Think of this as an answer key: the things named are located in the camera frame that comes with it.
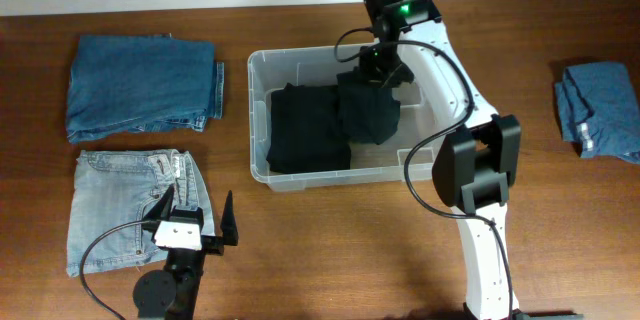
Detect small dark garment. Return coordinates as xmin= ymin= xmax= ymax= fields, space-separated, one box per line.
xmin=336 ymin=68 xmax=401 ymax=145

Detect clear plastic storage bin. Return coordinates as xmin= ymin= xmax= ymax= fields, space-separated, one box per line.
xmin=247 ymin=46 xmax=456 ymax=192

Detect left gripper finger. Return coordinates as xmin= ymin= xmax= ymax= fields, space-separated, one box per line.
xmin=143 ymin=185 xmax=175 ymax=221
xmin=220 ymin=190 xmax=239 ymax=246

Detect left black cable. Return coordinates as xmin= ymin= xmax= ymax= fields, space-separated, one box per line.
xmin=79 ymin=218 xmax=157 ymax=320

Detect light blue folded jeans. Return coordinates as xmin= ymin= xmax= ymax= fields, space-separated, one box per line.
xmin=66 ymin=149 xmax=215 ymax=277

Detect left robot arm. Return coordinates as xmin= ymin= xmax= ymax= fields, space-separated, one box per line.
xmin=132 ymin=186 xmax=239 ymax=319

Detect large black garment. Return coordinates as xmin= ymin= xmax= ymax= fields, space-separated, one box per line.
xmin=267 ymin=84 xmax=351 ymax=174

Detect blue shirt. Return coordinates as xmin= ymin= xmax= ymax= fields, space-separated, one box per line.
xmin=554 ymin=61 xmax=639 ymax=164

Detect left white camera box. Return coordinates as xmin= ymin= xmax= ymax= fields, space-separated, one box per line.
xmin=152 ymin=221 xmax=202 ymax=251

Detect dark blue folded jeans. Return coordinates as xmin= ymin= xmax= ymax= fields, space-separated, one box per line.
xmin=65 ymin=35 xmax=224 ymax=144

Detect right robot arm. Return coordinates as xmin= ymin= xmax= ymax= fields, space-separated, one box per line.
xmin=355 ymin=0 xmax=522 ymax=319

